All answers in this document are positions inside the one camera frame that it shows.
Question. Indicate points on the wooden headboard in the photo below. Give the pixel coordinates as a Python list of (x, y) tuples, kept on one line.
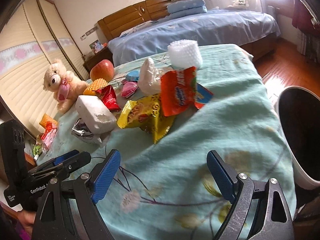
[(116, 23)]

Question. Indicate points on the orange red snack bag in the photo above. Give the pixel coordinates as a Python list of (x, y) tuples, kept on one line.
[(180, 90)]

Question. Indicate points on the white sliding wardrobe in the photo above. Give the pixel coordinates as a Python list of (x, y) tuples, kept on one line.
[(32, 39)]

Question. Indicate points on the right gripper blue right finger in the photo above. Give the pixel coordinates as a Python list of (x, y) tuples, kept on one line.
[(223, 174)]

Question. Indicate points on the pink plastic package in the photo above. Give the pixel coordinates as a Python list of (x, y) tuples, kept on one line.
[(129, 88)]

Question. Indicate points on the green drink pouch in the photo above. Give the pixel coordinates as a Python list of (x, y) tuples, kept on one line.
[(37, 149)]

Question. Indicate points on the red yellow apple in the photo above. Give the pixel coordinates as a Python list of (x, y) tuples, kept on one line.
[(103, 70)]

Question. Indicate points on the dark wooden nightstand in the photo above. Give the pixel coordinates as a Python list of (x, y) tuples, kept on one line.
[(104, 54)]

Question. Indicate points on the white foam fruit net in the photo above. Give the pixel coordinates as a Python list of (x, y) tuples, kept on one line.
[(184, 54)]

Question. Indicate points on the clear white plastic wrapper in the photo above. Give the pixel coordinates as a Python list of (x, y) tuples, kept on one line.
[(81, 131)]

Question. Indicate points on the white paper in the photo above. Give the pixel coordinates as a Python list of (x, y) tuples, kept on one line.
[(149, 81)]

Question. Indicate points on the light green floral bedsheet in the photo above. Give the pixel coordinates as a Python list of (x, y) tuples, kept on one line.
[(164, 190)]

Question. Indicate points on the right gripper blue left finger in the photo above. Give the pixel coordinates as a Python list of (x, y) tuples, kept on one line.
[(103, 174)]

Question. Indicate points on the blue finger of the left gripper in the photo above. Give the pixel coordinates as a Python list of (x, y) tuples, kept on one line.
[(65, 156)]

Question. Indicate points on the dark red hanging coat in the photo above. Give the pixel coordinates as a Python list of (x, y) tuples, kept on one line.
[(302, 20)]

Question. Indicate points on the framed photo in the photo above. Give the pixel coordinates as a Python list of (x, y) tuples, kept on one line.
[(96, 46)]

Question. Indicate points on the cream teddy bear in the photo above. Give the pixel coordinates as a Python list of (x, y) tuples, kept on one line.
[(64, 84)]

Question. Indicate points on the white styrofoam block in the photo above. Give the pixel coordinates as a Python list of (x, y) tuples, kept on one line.
[(95, 114)]

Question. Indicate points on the orange foam fruit net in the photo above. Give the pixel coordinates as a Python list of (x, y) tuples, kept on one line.
[(95, 86)]

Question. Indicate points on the white blue pillow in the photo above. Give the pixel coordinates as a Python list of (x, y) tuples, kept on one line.
[(137, 28)]

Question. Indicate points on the blue plastic package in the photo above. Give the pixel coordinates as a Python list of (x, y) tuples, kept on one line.
[(133, 76)]

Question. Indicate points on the blue bed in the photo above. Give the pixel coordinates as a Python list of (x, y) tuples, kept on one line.
[(214, 27)]

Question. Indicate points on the yellow snack bag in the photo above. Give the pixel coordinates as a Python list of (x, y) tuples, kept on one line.
[(147, 114)]

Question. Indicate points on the pink red snack wrapper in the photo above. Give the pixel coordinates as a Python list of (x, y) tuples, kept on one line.
[(48, 136)]

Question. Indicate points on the person's left hand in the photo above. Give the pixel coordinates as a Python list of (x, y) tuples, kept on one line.
[(27, 219)]

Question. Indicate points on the folded blue quilts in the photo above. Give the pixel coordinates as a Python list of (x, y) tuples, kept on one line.
[(180, 5)]

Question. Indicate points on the black trash bin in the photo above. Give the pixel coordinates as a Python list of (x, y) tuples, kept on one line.
[(298, 111)]

